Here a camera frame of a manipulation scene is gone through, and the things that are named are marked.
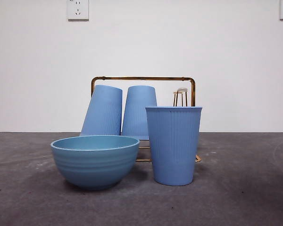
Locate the blue ribbed plastic cup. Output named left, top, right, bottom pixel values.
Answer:
left=145, top=105, right=203, bottom=186
left=121, top=85, right=159, bottom=140
left=79, top=84, right=123, bottom=137

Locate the light blue ribbed bowl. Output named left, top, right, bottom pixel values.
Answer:
left=50, top=135, right=140, bottom=191

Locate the gold wire cup rack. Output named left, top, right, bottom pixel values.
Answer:
left=90, top=75, right=201, bottom=163

